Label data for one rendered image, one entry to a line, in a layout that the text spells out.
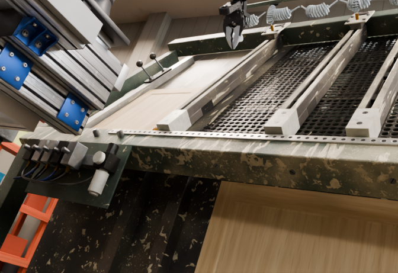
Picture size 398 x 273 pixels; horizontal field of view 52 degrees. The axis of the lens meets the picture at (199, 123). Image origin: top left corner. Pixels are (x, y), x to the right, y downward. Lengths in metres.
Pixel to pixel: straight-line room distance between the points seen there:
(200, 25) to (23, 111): 4.67
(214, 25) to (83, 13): 4.63
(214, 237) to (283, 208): 0.26
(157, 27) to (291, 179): 4.94
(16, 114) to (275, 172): 0.75
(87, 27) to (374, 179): 0.81
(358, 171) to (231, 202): 0.52
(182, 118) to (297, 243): 0.62
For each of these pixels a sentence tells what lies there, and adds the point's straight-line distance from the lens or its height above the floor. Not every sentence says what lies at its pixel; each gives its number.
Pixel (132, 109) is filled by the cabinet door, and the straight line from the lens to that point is 1.98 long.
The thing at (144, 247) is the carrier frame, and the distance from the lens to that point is 1.64.
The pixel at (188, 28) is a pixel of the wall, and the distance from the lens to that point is 5.86.
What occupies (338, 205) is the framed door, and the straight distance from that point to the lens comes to 1.32.
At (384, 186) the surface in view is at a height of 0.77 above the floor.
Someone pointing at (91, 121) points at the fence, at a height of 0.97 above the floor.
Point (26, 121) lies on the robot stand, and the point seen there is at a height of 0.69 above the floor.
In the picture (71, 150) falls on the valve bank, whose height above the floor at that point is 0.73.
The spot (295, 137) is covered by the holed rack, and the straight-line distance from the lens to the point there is 1.22.
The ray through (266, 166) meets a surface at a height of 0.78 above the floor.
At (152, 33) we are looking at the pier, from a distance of 5.92.
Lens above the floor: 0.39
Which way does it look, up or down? 23 degrees up
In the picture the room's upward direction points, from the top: 19 degrees clockwise
